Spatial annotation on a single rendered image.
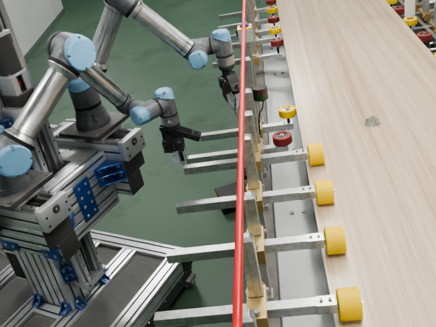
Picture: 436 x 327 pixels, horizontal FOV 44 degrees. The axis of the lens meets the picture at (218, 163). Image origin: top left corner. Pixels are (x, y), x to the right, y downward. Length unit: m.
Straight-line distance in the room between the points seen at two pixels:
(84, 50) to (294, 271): 1.06
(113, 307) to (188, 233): 0.85
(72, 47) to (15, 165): 0.43
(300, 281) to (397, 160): 0.55
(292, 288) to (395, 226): 0.44
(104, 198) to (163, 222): 1.12
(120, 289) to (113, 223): 0.93
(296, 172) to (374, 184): 0.70
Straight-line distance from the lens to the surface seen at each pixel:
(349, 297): 1.38
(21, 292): 2.99
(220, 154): 2.27
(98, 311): 2.68
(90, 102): 2.31
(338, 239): 1.56
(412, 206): 1.79
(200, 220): 3.39
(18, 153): 1.86
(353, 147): 2.11
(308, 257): 2.03
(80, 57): 1.89
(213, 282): 2.93
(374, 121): 2.28
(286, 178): 2.48
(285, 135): 2.24
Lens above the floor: 1.95
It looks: 30 degrees down
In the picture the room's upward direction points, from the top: 12 degrees counter-clockwise
